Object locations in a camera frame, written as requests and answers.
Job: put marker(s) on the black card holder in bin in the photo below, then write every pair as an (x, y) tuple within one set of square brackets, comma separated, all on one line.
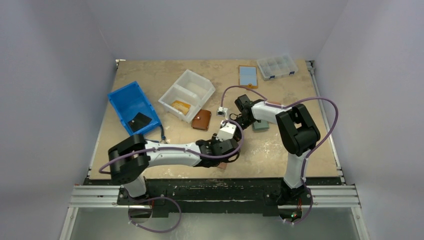
[(139, 122)]

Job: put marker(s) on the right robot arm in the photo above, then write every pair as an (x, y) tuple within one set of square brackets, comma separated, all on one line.
[(299, 135)]

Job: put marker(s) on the white double compartment bin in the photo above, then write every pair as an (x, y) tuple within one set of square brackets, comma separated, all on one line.
[(190, 88)]

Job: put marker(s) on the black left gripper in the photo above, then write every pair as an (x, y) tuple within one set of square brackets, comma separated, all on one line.
[(230, 147)]

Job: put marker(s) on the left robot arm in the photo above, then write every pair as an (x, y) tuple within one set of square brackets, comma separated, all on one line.
[(129, 158)]

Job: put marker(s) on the black mounting base plate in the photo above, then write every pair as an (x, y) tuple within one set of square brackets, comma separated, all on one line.
[(225, 196)]

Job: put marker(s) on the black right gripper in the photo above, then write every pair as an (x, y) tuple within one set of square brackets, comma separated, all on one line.
[(240, 117)]

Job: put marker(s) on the gold credit card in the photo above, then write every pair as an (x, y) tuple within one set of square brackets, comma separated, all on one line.
[(181, 106)]

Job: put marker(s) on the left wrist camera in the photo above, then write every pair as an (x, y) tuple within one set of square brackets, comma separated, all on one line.
[(226, 131)]

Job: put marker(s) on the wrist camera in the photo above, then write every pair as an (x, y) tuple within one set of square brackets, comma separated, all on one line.
[(222, 111), (226, 131)]

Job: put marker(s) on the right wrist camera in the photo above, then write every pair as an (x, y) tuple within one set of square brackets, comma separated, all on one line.
[(222, 111)]

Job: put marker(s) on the aluminium frame rail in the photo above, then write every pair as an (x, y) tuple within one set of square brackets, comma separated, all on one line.
[(93, 214)]

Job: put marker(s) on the green card holder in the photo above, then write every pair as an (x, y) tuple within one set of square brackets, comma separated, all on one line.
[(260, 126)]

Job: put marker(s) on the blue plastic bin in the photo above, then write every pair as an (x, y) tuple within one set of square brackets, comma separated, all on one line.
[(129, 100)]

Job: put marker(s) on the blue handled wire cutters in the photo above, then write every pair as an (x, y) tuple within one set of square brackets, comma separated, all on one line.
[(163, 139)]

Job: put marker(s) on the orange open card holder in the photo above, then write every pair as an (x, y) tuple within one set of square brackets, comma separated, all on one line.
[(248, 76)]

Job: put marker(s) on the clear plastic organizer box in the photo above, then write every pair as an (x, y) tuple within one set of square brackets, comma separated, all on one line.
[(277, 66)]

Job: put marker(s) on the brown leather card holder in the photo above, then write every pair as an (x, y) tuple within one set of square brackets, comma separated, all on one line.
[(201, 120)]

